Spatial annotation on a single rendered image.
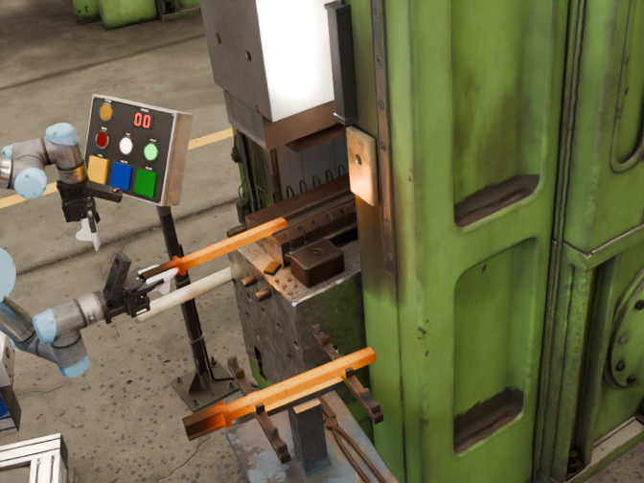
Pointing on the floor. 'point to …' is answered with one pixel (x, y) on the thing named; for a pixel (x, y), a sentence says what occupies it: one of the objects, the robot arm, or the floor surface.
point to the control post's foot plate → (195, 397)
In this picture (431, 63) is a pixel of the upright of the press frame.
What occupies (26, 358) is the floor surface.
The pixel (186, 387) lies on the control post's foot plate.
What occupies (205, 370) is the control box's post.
